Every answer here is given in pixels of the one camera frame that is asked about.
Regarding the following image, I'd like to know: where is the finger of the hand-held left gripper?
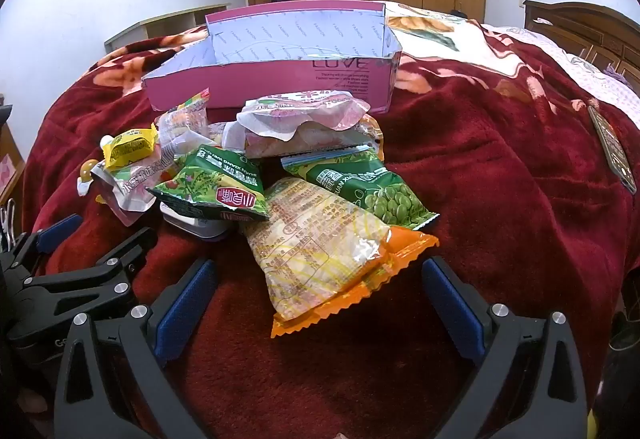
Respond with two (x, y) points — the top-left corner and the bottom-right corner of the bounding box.
(7, 226), (158, 345)
(0, 213), (83, 290)

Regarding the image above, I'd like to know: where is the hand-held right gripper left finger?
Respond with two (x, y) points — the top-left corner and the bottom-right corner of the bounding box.
(54, 258), (218, 439)

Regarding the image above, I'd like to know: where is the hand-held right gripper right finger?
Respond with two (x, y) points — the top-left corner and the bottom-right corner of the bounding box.
(421, 256), (601, 439)

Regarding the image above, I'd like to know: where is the yellow lidded jelly cup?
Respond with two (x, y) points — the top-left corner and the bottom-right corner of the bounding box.
(76, 159), (108, 197)

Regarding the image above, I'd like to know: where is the pink white drink pouch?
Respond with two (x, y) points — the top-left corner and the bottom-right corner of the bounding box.
(92, 149), (173, 227)
(236, 89), (372, 145)

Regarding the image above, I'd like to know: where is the yellow small snack packet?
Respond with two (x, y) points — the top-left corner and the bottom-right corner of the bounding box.
(102, 128), (160, 171)

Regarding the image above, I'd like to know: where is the small green snack packet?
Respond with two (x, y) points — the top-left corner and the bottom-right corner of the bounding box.
(147, 144), (271, 222)

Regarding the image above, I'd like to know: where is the green pea snack packet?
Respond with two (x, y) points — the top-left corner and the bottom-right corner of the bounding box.
(281, 150), (441, 230)

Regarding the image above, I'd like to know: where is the orange rice cracker packet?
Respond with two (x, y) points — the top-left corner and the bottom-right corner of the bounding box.
(242, 178), (438, 339)

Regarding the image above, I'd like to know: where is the colourful striped candy packet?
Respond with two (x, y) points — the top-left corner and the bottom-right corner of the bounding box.
(155, 88), (213, 140)

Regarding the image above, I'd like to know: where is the clear plastic snack cup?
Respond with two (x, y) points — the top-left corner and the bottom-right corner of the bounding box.
(222, 119), (383, 160)

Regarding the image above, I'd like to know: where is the white cardboard box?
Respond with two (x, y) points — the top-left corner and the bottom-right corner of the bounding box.
(141, 0), (403, 112)

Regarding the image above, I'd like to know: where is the metal spring clip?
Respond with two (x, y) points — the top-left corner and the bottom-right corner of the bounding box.
(0, 199), (16, 240)

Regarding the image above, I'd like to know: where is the wooden side cabinet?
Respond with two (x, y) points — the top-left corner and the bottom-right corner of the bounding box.
(0, 119), (26, 220)

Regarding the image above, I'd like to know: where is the red floral blanket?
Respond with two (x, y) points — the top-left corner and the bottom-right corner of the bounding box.
(20, 2), (640, 439)

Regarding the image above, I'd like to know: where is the dark rectangular phone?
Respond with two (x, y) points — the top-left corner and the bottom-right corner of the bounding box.
(587, 106), (637, 194)

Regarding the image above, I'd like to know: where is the low white shelf unit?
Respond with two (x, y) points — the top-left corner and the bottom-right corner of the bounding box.
(104, 3), (231, 52)

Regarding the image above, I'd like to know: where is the dark wooden headboard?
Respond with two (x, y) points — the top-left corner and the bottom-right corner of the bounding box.
(522, 0), (640, 90)

